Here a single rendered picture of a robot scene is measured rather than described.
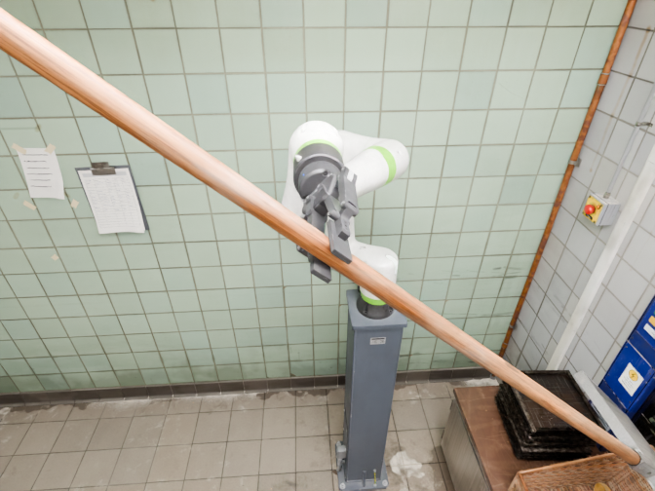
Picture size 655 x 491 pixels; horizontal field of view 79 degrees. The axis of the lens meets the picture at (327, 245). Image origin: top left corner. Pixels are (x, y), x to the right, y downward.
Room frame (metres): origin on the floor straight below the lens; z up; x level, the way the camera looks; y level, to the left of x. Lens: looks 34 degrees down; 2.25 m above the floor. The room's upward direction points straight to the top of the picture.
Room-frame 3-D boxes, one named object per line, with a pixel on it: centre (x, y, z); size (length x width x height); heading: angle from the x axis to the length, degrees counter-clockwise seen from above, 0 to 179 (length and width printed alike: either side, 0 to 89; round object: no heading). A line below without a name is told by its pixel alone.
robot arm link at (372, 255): (1.13, -0.17, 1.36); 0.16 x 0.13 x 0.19; 58
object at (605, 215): (1.42, -1.12, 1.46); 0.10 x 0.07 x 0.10; 4
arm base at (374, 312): (1.18, -0.18, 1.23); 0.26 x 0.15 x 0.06; 4
